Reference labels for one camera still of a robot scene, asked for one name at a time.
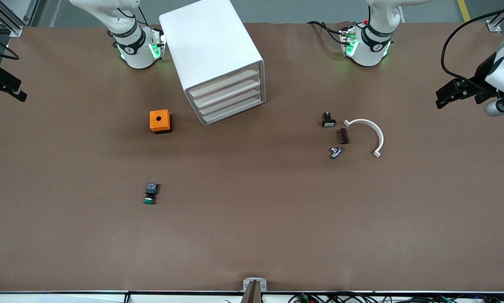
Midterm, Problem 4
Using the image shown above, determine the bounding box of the black base cable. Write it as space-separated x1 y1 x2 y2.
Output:
307 20 350 45

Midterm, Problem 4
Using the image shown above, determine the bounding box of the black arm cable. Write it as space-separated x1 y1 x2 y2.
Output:
441 4 504 96
0 32 20 60

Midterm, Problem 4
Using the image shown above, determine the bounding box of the brown table mat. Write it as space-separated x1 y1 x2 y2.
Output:
0 21 504 293

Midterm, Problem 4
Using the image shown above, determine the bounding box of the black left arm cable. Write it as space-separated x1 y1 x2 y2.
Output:
441 4 504 96

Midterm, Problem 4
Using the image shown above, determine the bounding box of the black cable bundle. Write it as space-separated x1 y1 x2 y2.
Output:
290 292 504 303

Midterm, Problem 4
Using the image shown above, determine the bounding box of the white table edge rail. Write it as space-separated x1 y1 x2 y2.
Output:
0 290 504 303

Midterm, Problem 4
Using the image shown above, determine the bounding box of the white curved plastic bracket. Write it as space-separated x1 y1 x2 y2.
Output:
343 119 385 159

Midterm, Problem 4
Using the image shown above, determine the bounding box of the orange button enclosure box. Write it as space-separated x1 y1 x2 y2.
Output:
149 109 173 135

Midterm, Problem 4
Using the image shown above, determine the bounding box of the grey metal bracket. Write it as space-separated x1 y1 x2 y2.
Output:
243 278 268 303

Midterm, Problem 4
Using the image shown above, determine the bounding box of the green push button switch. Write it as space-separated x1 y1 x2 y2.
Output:
143 182 160 206

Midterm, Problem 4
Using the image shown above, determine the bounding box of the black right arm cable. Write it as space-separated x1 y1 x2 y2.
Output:
0 32 20 60

